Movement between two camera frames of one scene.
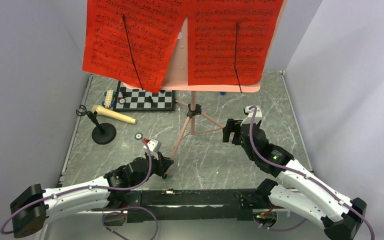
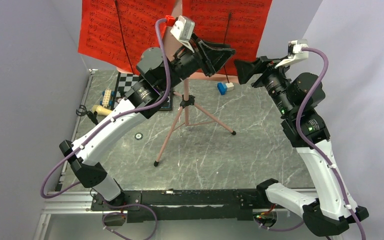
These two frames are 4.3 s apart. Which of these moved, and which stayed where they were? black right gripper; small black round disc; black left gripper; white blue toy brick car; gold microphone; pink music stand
Moved: pink music stand; black right gripper; black left gripper
Stayed: white blue toy brick car; gold microphone; small black round disc
